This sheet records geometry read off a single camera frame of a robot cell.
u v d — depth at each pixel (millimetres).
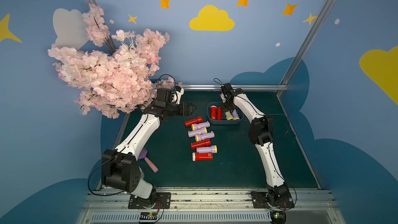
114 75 556
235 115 1038
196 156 857
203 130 959
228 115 1013
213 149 882
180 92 751
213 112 1074
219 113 1048
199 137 931
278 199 651
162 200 739
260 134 660
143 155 865
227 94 807
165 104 637
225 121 1030
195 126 984
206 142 911
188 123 1011
